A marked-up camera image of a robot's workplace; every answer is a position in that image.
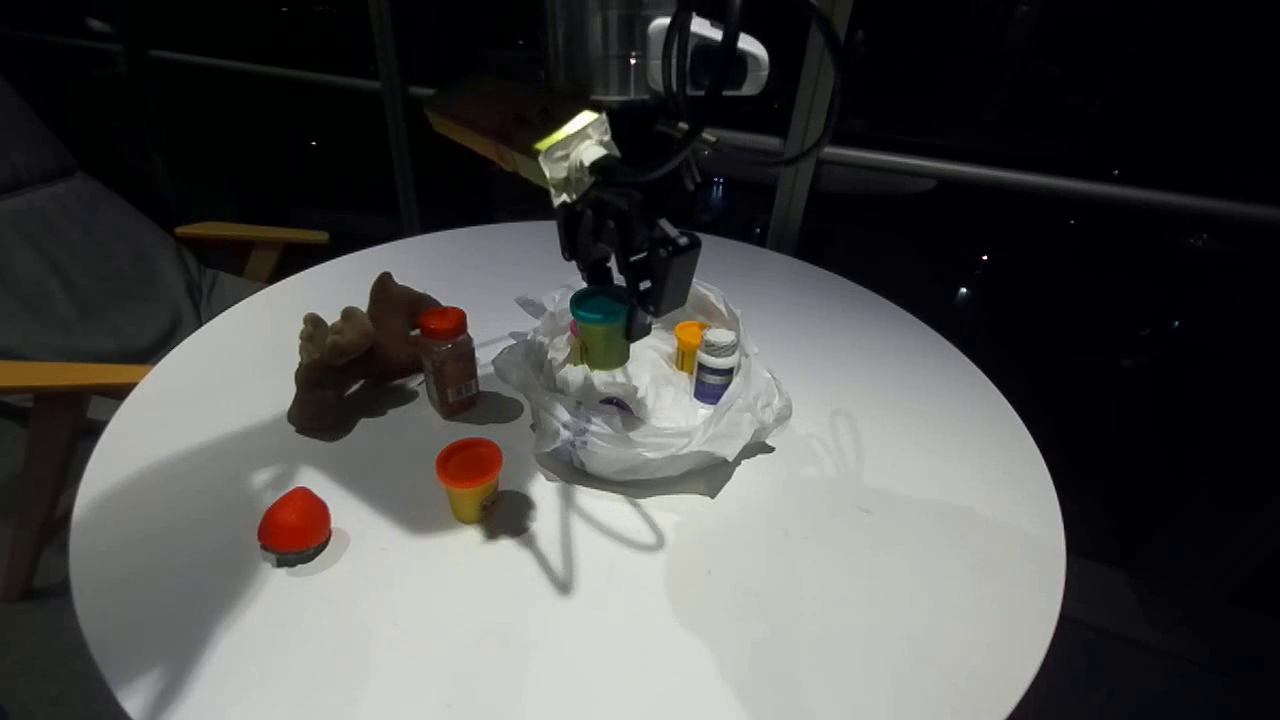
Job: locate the white bottle blue label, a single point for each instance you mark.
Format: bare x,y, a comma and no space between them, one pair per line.
717,365

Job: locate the yellow dough tub red lid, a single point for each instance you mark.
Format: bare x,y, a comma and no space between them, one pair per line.
468,483

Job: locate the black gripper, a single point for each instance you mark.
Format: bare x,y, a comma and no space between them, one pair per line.
653,164

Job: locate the grey window frame post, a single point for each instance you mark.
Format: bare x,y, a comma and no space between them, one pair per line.
801,187
392,145

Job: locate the dough tub teal lid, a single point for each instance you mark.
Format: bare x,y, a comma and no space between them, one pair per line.
600,327

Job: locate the grey horizontal window rail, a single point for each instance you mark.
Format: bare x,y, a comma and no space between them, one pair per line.
1042,183

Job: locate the brown plush toy animal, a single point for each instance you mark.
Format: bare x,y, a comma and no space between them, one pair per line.
346,365

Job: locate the grey armchair wooden arms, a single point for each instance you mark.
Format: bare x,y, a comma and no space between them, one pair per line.
83,264

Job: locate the white plastic bag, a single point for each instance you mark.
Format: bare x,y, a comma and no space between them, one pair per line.
640,440

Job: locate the yellowish wrist camera box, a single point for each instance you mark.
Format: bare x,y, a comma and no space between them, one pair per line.
532,143

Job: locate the brown spice jar red lid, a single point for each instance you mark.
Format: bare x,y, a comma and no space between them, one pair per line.
449,365

